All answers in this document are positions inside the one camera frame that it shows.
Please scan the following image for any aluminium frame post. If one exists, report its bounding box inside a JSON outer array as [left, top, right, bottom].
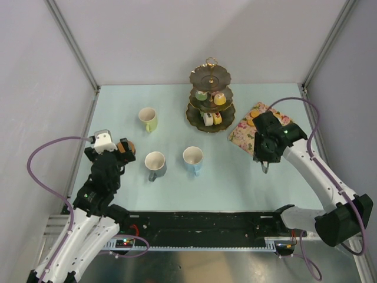
[[301, 0, 359, 94], [44, 0, 100, 94]]

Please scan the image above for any wooden coaster stack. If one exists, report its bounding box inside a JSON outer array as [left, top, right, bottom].
[[117, 141, 136, 156]]

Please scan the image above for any grey mug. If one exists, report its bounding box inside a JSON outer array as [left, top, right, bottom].
[[144, 152, 167, 182]]

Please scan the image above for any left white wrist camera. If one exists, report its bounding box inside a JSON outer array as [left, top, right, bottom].
[[94, 129, 117, 154]]

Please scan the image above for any white cup pastry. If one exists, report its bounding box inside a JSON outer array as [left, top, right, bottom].
[[203, 113, 214, 127]]

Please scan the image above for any floral rectangular tray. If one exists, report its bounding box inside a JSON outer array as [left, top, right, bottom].
[[228, 101, 295, 157]]

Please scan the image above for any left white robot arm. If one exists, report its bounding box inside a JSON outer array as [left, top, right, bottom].
[[27, 133, 136, 282]]

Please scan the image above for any green mug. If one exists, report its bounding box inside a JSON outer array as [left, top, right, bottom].
[[138, 107, 158, 133]]

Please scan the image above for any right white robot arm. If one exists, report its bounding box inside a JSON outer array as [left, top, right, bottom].
[[253, 111, 373, 247]]

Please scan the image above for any orange macaron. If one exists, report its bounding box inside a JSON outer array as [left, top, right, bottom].
[[250, 109, 260, 118], [247, 119, 254, 127]]

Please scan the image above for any blue mug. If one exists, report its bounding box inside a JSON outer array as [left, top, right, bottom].
[[183, 146, 204, 176]]

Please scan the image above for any three-tier dark cake stand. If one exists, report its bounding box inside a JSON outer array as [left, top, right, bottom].
[[186, 57, 236, 133]]

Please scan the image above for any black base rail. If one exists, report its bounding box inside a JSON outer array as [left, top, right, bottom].
[[105, 209, 307, 251]]

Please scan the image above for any circuit board with leds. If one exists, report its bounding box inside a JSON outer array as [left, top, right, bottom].
[[115, 239, 134, 248]]

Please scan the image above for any right aluminium frame post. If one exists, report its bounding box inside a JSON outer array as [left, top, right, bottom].
[[301, 0, 359, 94]]

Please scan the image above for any yellow round pastry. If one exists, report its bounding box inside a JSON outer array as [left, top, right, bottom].
[[213, 93, 227, 106]]

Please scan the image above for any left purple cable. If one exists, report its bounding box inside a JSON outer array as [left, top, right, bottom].
[[27, 135, 150, 283]]

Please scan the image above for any left aluminium frame post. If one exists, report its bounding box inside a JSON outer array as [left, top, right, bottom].
[[44, 0, 100, 94]]

